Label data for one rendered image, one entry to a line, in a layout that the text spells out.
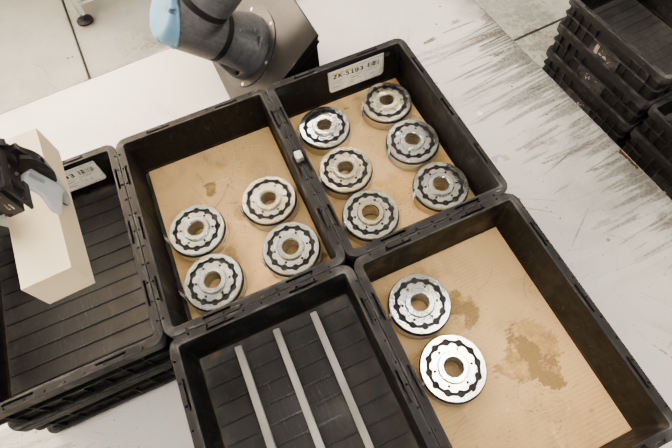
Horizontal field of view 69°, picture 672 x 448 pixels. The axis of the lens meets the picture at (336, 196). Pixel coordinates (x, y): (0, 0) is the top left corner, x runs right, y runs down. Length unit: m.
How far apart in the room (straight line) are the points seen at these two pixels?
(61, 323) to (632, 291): 1.06
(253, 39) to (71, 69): 1.63
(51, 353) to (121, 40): 1.93
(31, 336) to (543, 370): 0.86
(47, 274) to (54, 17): 2.38
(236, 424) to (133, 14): 2.28
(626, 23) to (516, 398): 1.37
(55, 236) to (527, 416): 0.72
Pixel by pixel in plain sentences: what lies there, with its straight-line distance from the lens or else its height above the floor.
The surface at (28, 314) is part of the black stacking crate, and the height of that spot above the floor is 0.83.
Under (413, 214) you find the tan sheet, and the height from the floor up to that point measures 0.83.
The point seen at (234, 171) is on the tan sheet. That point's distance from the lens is 1.00.
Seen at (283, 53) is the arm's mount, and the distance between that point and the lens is 1.11.
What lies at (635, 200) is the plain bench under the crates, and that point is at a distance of 1.23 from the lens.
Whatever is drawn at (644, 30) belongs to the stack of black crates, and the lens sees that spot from 1.92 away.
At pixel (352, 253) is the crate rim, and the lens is 0.78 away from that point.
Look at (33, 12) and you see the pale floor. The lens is 3.09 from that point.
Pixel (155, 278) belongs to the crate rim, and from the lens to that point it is 0.85.
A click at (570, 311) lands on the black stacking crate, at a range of 0.87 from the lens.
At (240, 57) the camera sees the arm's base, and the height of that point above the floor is 0.87.
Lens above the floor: 1.66
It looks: 61 degrees down
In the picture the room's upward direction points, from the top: 7 degrees counter-clockwise
